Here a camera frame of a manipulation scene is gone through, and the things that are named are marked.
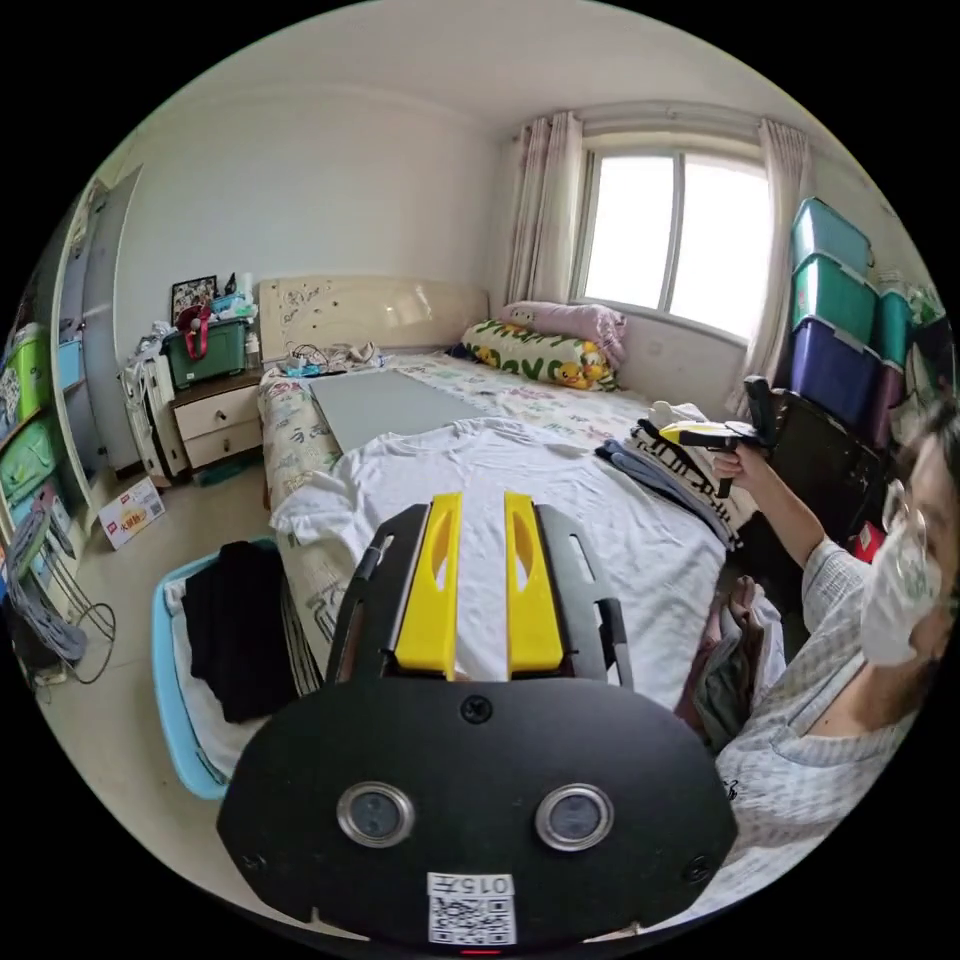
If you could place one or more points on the white short sleeve shirt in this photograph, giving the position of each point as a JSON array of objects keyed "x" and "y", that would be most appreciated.
[{"x": 600, "y": 525}]

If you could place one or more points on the purple storage box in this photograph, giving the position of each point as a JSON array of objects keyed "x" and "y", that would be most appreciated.
[{"x": 832, "y": 371}]

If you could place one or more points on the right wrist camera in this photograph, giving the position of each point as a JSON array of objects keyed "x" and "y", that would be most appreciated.
[{"x": 759, "y": 405}]

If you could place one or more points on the pink rolled blanket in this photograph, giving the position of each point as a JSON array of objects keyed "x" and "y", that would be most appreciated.
[{"x": 570, "y": 319}]

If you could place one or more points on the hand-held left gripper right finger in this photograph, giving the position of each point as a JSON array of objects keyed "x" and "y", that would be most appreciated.
[{"x": 534, "y": 600}]

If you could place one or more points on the wooden nightstand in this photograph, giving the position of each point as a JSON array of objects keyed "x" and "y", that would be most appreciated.
[{"x": 217, "y": 420}]

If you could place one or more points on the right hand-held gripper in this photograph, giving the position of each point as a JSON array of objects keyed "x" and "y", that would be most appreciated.
[{"x": 731, "y": 435}]

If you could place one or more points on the blue laundry basket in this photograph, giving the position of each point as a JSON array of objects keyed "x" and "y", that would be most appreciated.
[{"x": 169, "y": 675}]

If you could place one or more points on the pillow with duck print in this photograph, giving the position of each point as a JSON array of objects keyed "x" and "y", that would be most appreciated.
[{"x": 525, "y": 354}]

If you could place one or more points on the beige curtain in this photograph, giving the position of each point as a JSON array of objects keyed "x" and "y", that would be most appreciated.
[
  {"x": 544, "y": 210},
  {"x": 780, "y": 247}
]

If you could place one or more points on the pile of clothes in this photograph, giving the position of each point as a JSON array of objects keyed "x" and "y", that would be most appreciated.
[
  {"x": 675, "y": 469},
  {"x": 731, "y": 667}
]

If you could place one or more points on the green storage box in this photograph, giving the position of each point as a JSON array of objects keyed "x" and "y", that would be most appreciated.
[{"x": 832, "y": 300}]

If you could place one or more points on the printed carton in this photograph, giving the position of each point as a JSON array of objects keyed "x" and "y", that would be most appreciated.
[{"x": 131, "y": 514}]

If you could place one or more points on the person's body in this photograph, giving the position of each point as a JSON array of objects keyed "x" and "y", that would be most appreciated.
[{"x": 810, "y": 750}]

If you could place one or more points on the bed with printed sheet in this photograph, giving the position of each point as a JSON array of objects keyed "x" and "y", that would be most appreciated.
[{"x": 525, "y": 390}]

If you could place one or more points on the window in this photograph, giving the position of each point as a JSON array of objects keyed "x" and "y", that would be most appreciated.
[{"x": 675, "y": 232}]

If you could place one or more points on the person's right hand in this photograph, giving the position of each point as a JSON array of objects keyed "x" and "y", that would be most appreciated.
[{"x": 739, "y": 469}]

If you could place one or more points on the person's right forearm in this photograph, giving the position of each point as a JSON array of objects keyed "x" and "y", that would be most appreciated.
[{"x": 787, "y": 517}]

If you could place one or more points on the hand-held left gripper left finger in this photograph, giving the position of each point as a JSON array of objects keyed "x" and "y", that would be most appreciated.
[{"x": 429, "y": 600}]

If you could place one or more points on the teal storage box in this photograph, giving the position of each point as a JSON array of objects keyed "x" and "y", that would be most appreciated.
[{"x": 829, "y": 236}]

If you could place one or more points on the grey flat board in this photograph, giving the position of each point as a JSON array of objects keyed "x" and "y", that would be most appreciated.
[{"x": 390, "y": 409}]

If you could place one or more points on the shelf with coloured boxes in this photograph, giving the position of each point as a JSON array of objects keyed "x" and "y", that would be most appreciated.
[{"x": 30, "y": 450}]

